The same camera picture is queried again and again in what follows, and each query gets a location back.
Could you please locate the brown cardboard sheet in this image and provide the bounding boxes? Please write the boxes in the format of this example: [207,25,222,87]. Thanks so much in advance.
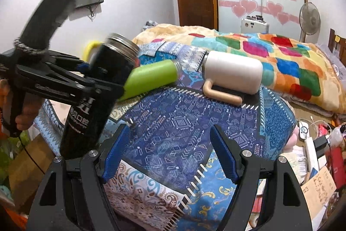
[301,166,337,224]

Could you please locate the standing electric fan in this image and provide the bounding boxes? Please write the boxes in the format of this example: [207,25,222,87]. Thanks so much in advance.
[298,1,322,44]

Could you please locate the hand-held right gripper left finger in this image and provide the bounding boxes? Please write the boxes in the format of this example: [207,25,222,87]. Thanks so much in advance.
[27,123,131,231]

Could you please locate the white power strip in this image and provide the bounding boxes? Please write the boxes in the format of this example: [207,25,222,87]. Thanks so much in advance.
[304,137,320,175]

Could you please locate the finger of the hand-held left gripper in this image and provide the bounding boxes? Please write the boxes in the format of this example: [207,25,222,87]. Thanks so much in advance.
[17,65,125,110]
[47,50,91,75]

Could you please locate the braided cord wrist strap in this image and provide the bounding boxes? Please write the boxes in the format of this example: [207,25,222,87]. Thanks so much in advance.
[13,37,51,56]

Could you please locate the white box appliance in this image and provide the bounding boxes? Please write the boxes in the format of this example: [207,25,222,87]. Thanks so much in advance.
[241,15,270,35]

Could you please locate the red box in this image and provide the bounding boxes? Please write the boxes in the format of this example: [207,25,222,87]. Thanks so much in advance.
[325,147,346,191]

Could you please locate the yellow ring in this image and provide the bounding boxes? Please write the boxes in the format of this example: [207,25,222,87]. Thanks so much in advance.
[83,41,102,61]

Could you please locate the person's left hand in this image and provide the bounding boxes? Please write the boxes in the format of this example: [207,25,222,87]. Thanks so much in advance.
[0,79,37,131]

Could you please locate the blue patterned patchwork cloth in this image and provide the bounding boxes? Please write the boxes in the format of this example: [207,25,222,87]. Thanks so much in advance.
[35,41,297,231]

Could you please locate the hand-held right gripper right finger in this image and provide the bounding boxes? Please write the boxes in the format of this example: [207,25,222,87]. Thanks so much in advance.
[209,125,311,231]

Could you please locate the brown cardboard box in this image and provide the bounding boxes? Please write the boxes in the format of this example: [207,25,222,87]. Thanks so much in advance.
[8,133,55,208]

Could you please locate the white cup with beige handle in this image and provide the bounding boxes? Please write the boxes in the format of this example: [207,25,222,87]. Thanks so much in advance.
[201,50,264,107]

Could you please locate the wooden chair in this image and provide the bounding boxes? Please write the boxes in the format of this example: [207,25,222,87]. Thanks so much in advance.
[328,28,346,59]

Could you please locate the colourful checked blanket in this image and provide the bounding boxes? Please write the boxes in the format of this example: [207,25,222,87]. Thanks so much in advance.
[132,24,346,121]

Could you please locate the black cup with steel rim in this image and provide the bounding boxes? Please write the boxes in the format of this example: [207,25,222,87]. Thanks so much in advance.
[59,33,140,160]

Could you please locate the green bottle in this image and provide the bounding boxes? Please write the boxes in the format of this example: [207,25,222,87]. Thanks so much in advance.
[118,59,185,102]

